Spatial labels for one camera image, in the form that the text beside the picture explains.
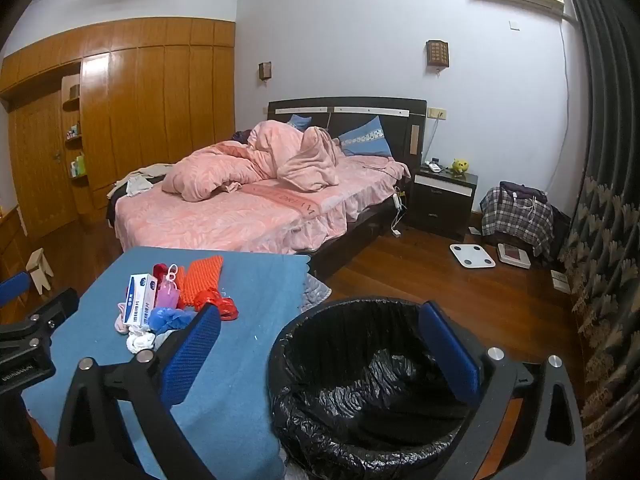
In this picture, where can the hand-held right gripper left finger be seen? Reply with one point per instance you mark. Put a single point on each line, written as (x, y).
(192, 355)

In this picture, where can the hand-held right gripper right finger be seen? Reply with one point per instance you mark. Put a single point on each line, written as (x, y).
(450, 355)

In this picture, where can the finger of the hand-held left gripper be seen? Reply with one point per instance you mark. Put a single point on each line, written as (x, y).
(12, 287)
(50, 310)

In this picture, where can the red plastic bag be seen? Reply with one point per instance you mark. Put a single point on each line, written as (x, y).
(227, 307)

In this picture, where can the red cloth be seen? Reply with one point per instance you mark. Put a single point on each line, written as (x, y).
(160, 270)

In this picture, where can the trash bin with black liner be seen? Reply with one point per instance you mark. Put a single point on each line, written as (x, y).
(360, 410)

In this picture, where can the small wooden stool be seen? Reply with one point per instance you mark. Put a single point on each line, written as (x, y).
(40, 265)

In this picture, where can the blue plastic bag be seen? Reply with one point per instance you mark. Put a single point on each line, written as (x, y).
(170, 319)

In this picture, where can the white crumpled cloth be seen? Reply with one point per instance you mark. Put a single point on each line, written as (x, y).
(140, 342)

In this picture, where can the pink sock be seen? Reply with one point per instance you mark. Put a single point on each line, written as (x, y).
(121, 320)

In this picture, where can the white and blue toothpaste box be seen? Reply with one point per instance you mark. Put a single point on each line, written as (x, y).
(140, 300)

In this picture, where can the blue tablecloth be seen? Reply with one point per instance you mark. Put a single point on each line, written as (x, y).
(250, 300)

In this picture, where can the orange mesh pad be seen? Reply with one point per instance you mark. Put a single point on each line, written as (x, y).
(200, 275)

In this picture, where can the white bathroom scale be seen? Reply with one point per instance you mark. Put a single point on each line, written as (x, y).
(471, 255)

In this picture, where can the bathroom scale with red centre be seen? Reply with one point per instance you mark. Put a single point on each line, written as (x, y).
(512, 254)

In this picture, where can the grey floor mat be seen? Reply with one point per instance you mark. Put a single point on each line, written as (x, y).
(315, 295)

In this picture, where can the bed with dark headboard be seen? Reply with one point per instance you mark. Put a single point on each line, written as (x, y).
(240, 215)

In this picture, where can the plaid bag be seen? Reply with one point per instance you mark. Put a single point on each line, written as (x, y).
(515, 220)

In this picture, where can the dark nightstand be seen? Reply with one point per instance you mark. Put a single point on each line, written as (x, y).
(440, 205)

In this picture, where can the pile of light clothes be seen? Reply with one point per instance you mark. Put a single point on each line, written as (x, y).
(140, 180)

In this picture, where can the yellow plush toy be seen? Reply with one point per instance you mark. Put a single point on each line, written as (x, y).
(460, 166)

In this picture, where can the pink duvet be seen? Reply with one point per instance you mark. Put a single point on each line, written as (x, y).
(280, 160)

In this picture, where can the dark purple cloth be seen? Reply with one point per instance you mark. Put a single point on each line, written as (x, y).
(242, 137)

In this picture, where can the wooden wardrobe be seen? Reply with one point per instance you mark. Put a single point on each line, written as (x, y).
(150, 110)

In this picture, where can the blue pillow with patterned band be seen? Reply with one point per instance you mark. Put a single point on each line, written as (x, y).
(367, 137)

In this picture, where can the dark patterned curtain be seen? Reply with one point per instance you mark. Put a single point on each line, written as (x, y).
(610, 160)

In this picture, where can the small blue pillow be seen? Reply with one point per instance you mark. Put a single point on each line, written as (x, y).
(299, 122)

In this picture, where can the wall socket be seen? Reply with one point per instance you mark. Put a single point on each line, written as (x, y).
(437, 112)

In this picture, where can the wooden wall lamp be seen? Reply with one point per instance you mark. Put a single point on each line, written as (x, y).
(437, 52)
(265, 70)

